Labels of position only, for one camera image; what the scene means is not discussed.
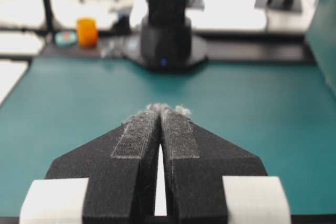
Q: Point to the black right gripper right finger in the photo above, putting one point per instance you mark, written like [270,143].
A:
[211,180]

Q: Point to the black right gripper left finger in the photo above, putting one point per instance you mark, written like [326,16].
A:
[111,179]

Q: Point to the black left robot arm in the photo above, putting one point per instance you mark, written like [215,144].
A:
[166,39]

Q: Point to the round teal tape roll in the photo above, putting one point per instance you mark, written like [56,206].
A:
[65,38]

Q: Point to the orange cylindrical container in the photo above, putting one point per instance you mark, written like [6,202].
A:
[87,33]

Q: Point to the black vertical frame post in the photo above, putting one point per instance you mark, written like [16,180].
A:
[49,17]

